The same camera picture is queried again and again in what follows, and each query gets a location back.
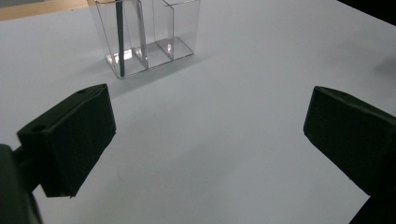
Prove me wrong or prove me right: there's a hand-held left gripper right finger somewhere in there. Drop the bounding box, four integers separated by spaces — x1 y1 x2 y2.
303 85 396 200

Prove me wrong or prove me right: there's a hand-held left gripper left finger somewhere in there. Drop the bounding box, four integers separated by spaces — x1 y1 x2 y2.
16 83 117 199

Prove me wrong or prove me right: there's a striped pencil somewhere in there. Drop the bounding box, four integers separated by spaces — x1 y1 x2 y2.
115 0 126 78

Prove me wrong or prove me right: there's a clear plastic pen holder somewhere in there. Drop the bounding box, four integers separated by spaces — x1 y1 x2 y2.
86 0 202 79

